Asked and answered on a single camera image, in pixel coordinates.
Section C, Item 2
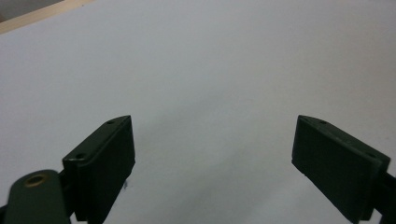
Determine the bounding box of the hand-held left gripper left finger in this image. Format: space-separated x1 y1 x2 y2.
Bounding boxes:
62 115 136 224

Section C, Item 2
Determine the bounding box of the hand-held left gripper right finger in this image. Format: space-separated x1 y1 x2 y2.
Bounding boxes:
291 114 391 224

